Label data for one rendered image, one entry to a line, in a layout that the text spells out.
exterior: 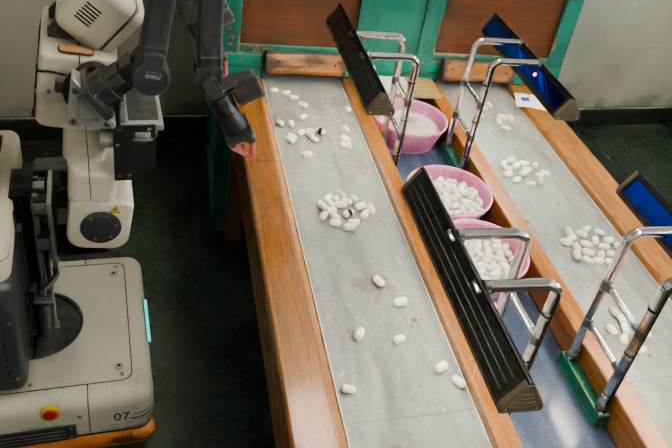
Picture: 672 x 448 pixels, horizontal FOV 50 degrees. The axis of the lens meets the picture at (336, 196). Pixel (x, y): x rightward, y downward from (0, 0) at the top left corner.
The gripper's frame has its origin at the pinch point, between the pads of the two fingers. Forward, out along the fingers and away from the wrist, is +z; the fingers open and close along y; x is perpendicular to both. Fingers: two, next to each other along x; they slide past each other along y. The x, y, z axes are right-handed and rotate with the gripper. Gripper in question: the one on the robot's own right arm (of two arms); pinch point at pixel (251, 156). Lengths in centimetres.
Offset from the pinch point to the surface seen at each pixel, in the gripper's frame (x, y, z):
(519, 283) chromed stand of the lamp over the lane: -39, -64, 6
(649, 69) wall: -214, 172, 185
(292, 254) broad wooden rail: 1.7, -11.0, 25.6
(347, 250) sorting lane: -11.4, -8.3, 35.3
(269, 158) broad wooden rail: -1.0, 33.7, 27.4
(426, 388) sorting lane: -15, -56, 37
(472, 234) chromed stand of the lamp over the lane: -36, -49, 6
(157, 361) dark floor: 65, 25, 79
